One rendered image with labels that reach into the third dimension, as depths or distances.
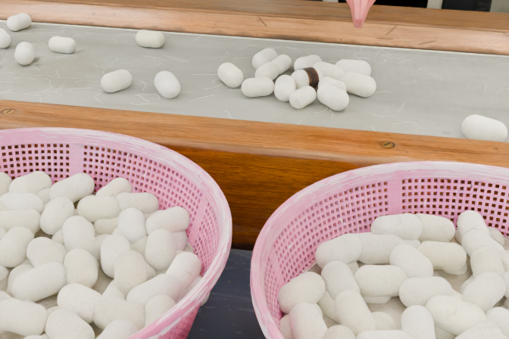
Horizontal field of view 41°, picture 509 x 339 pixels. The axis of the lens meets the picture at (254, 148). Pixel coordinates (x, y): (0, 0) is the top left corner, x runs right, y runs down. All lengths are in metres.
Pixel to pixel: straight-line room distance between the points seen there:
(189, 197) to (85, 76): 0.29
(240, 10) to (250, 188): 0.40
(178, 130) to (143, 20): 0.37
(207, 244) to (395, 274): 0.12
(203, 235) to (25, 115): 0.20
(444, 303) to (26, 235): 0.26
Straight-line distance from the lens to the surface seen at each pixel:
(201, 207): 0.45
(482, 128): 0.60
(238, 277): 0.51
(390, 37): 0.84
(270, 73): 0.69
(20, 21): 0.89
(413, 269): 0.42
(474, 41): 0.86
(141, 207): 0.48
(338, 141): 0.52
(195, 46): 0.81
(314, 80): 0.67
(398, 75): 0.75
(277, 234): 0.41
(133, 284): 0.40
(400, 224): 0.46
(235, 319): 0.48
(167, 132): 0.52
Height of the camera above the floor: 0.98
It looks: 26 degrees down
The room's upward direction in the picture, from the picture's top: 2 degrees clockwise
